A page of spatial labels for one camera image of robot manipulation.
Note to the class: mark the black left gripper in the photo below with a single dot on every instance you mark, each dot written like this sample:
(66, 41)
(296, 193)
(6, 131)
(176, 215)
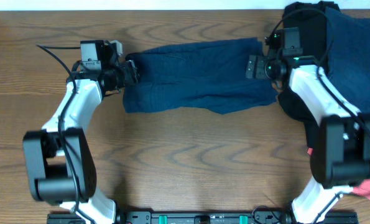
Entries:
(128, 71)

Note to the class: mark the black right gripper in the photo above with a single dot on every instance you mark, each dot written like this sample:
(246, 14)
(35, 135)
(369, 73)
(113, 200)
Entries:
(260, 73)

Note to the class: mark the navy blue shorts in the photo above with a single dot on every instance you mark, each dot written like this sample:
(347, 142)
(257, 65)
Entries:
(209, 75)

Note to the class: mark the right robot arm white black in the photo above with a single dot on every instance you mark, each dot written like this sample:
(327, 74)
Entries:
(340, 158)

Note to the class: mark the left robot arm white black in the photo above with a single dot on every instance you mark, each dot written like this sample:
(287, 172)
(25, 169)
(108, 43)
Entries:
(58, 160)

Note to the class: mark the black shirt with lettering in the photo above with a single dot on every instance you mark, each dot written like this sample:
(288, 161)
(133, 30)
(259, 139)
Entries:
(312, 28)

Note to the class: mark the dark blue garment in pile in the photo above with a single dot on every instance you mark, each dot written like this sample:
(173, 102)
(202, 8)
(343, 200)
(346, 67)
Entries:
(349, 57)

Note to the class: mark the black mounting rail with clamps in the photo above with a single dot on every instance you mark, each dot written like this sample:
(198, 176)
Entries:
(260, 215)

